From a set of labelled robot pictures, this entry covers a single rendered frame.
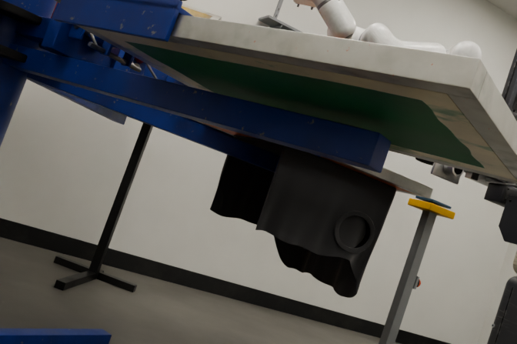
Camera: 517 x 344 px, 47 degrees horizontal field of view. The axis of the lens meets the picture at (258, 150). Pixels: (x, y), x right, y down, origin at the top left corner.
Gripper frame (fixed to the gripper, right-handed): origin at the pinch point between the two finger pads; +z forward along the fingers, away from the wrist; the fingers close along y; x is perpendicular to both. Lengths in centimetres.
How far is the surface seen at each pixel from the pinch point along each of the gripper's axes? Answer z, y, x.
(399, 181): -12, 43, -58
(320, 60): -136, -3, -54
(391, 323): 15, 56, -110
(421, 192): -8, 52, -60
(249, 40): -128, -13, -51
